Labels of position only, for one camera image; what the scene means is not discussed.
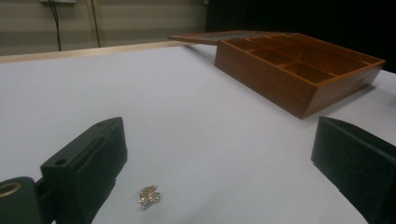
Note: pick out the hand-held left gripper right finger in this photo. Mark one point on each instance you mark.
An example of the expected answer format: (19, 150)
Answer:
(358, 158)

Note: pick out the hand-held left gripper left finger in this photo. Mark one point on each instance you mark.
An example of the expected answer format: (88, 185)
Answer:
(84, 168)

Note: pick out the small gold sparkly brooch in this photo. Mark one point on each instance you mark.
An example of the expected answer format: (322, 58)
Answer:
(149, 196)

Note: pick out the wooden compartment jewelry box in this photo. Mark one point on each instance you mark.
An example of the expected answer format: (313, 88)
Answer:
(295, 68)

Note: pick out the black curtain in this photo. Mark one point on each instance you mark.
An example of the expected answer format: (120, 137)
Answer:
(299, 21)

